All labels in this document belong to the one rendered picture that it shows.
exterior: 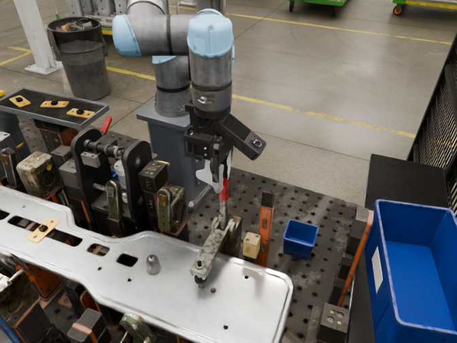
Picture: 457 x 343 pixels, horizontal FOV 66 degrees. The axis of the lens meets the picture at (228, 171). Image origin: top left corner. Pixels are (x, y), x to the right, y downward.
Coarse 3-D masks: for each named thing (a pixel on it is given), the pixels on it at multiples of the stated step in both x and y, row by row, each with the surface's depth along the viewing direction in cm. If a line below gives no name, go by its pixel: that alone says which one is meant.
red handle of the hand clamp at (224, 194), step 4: (224, 180) 78; (224, 184) 78; (224, 188) 78; (220, 192) 79; (224, 192) 79; (220, 196) 80; (224, 196) 80; (220, 200) 82; (224, 200) 81; (220, 204) 82; (224, 204) 82; (220, 208) 83; (224, 208) 83; (220, 212) 84; (224, 212) 84; (220, 216) 85; (224, 216) 84; (220, 220) 86; (224, 220) 85; (220, 224) 87; (224, 224) 86; (224, 228) 87
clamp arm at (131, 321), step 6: (126, 312) 64; (132, 312) 65; (126, 318) 63; (132, 318) 63; (138, 318) 63; (120, 324) 64; (126, 324) 63; (132, 324) 62; (138, 324) 63; (144, 324) 66; (126, 330) 67; (132, 330) 64; (138, 330) 64; (144, 330) 66; (150, 330) 69; (138, 336) 67; (144, 336) 67; (150, 336) 70; (138, 342) 70
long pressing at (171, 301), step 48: (0, 192) 106; (0, 240) 92; (48, 240) 92; (96, 240) 92; (144, 240) 92; (96, 288) 81; (144, 288) 81; (192, 288) 81; (240, 288) 81; (288, 288) 81; (192, 336) 72; (240, 336) 72
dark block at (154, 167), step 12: (144, 168) 96; (156, 168) 96; (144, 180) 95; (156, 180) 95; (168, 180) 102; (144, 192) 99; (156, 192) 97; (156, 204) 100; (156, 216) 104; (156, 228) 107
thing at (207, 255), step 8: (216, 224) 86; (216, 232) 84; (224, 232) 84; (208, 240) 82; (216, 240) 82; (224, 240) 84; (208, 248) 81; (216, 248) 81; (200, 256) 79; (208, 256) 79; (216, 256) 81; (192, 264) 77; (200, 264) 75; (208, 264) 77; (192, 272) 76; (200, 272) 76; (208, 272) 78; (200, 280) 78
